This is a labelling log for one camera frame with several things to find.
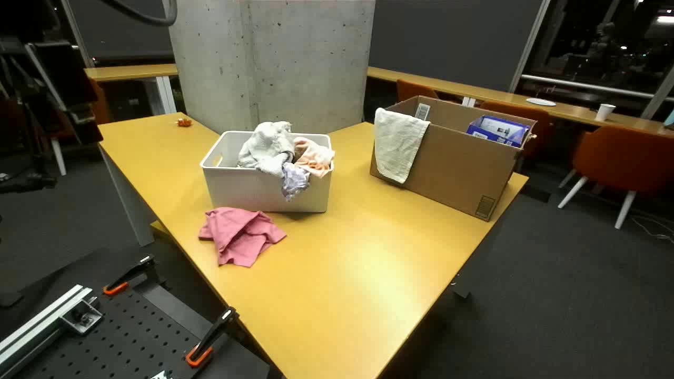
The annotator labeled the long wooden counter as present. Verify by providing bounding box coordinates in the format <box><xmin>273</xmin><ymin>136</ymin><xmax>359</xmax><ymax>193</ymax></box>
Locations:
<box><xmin>364</xmin><ymin>65</ymin><xmax>674</xmax><ymax>139</ymax></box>

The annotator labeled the concrete pillar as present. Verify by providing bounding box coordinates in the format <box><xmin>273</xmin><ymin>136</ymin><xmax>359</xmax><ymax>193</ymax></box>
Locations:
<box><xmin>166</xmin><ymin>0</ymin><xmax>377</xmax><ymax>134</ymax></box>

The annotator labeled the cardboard box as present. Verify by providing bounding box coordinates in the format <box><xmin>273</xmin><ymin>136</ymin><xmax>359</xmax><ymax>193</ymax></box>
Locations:
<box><xmin>369</xmin><ymin>92</ymin><xmax>539</xmax><ymax>223</ymax></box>

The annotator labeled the black perforated board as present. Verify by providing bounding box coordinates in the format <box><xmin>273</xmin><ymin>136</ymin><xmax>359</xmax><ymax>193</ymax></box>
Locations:
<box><xmin>13</xmin><ymin>280</ymin><xmax>272</xmax><ymax>379</ymax></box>

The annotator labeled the white paper cup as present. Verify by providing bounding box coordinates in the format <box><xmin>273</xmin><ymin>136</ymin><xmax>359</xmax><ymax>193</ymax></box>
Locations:
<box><xmin>595</xmin><ymin>100</ymin><xmax>617</xmax><ymax>124</ymax></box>

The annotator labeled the white waffle towel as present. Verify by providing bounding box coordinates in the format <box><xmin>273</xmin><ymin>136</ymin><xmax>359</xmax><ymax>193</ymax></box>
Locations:
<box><xmin>370</xmin><ymin>105</ymin><xmax>431</xmax><ymax>187</ymax></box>

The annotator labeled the blue package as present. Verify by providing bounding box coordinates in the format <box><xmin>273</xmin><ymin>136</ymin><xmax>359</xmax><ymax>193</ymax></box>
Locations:
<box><xmin>466</xmin><ymin>114</ymin><xmax>534</xmax><ymax>149</ymax></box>

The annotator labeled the aluminium rail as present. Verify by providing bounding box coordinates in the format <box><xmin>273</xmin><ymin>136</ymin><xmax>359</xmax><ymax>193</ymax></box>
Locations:
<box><xmin>0</xmin><ymin>281</ymin><xmax>106</xmax><ymax>374</ymax></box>

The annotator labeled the black cable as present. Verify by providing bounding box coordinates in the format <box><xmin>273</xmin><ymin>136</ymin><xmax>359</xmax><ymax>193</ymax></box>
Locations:
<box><xmin>104</xmin><ymin>0</ymin><xmax>179</xmax><ymax>28</ymax></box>

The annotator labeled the black tripod stand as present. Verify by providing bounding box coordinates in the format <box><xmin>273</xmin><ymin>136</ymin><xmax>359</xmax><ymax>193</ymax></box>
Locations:
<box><xmin>0</xmin><ymin>33</ymin><xmax>104</xmax><ymax>192</ymax></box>

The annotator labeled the black clamp with orange handle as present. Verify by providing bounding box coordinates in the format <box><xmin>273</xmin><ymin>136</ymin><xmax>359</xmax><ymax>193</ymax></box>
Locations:
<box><xmin>102</xmin><ymin>253</ymin><xmax>157</xmax><ymax>299</ymax></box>
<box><xmin>183</xmin><ymin>304</ymin><xmax>239</xmax><ymax>370</ymax></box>

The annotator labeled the purple checkered cloth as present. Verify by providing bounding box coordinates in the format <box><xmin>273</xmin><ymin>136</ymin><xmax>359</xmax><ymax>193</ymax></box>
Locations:
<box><xmin>280</xmin><ymin>162</ymin><xmax>312</xmax><ymax>199</ymax></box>

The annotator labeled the pink shirt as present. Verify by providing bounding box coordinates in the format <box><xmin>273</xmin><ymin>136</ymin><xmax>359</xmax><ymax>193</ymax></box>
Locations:
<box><xmin>197</xmin><ymin>203</ymin><xmax>288</xmax><ymax>270</ymax></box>

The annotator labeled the white terry towel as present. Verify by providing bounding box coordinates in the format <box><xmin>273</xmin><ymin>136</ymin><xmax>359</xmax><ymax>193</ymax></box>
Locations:
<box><xmin>237</xmin><ymin>120</ymin><xmax>300</xmax><ymax>177</ymax></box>

